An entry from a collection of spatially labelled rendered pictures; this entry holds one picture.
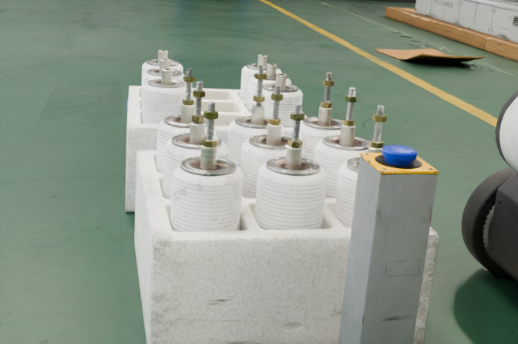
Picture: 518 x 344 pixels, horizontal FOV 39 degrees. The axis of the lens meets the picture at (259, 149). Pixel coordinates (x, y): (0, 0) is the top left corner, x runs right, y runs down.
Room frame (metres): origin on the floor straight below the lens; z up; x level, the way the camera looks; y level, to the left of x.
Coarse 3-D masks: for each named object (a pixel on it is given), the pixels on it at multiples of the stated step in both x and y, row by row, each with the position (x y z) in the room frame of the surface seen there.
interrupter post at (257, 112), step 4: (252, 108) 1.18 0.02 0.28; (256, 108) 1.17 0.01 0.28; (260, 108) 1.17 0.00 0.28; (264, 108) 1.18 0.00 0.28; (252, 112) 1.18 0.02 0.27; (256, 112) 1.17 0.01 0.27; (260, 112) 1.17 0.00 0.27; (252, 116) 1.18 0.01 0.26; (256, 116) 1.17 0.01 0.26; (260, 116) 1.17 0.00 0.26; (252, 120) 1.18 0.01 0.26; (256, 120) 1.17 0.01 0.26; (260, 120) 1.17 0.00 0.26; (256, 124) 1.17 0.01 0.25; (260, 124) 1.17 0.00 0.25
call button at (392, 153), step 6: (384, 150) 0.80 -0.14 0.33; (390, 150) 0.79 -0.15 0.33; (396, 150) 0.79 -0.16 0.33; (402, 150) 0.80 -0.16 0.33; (408, 150) 0.80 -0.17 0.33; (414, 150) 0.80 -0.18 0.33; (384, 156) 0.80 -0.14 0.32; (390, 156) 0.79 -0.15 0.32; (396, 156) 0.78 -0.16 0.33; (402, 156) 0.78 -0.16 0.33; (408, 156) 0.78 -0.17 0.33; (414, 156) 0.79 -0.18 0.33; (390, 162) 0.79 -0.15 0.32; (396, 162) 0.79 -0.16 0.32; (402, 162) 0.79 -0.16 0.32; (408, 162) 0.79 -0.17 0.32
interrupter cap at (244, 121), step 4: (240, 116) 1.20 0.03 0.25; (244, 116) 1.21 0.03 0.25; (248, 116) 1.21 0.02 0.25; (264, 116) 1.22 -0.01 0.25; (236, 120) 1.17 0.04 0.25; (240, 120) 1.18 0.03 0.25; (244, 120) 1.19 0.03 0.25; (248, 120) 1.19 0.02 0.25; (264, 120) 1.20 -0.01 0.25; (268, 120) 1.20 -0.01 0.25; (240, 124) 1.16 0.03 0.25; (244, 124) 1.15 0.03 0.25; (248, 124) 1.16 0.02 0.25; (252, 124) 1.16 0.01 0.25; (264, 124) 1.18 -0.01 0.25; (252, 128) 1.15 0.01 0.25; (256, 128) 1.15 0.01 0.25; (260, 128) 1.15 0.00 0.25; (264, 128) 1.15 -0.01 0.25
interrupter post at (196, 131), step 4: (192, 124) 1.03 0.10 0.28; (196, 124) 1.03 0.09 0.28; (200, 124) 1.03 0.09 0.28; (204, 124) 1.04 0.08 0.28; (192, 128) 1.03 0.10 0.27; (196, 128) 1.03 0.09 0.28; (200, 128) 1.03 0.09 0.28; (204, 128) 1.04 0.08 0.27; (192, 132) 1.03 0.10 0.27; (196, 132) 1.03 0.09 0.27; (200, 132) 1.03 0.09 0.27; (192, 136) 1.03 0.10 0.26; (196, 136) 1.03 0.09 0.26; (200, 136) 1.03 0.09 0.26; (192, 140) 1.03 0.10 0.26; (196, 140) 1.03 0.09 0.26; (200, 140) 1.03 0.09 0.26
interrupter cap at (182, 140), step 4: (176, 136) 1.05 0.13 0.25; (180, 136) 1.06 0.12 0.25; (184, 136) 1.06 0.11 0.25; (188, 136) 1.06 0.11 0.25; (204, 136) 1.07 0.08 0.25; (172, 140) 1.03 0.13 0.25; (176, 140) 1.03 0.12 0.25; (180, 140) 1.03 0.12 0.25; (184, 140) 1.04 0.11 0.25; (188, 140) 1.05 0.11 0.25; (220, 140) 1.05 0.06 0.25; (176, 144) 1.02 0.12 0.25; (180, 144) 1.01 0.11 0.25; (184, 144) 1.02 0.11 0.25; (188, 144) 1.01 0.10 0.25; (192, 144) 1.02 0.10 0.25; (196, 144) 1.03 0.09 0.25; (200, 144) 1.03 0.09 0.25; (220, 144) 1.03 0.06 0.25; (188, 148) 1.00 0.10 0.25; (192, 148) 1.00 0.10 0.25; (196, 148) 1.00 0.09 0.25; (200, 148) 1.00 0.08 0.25
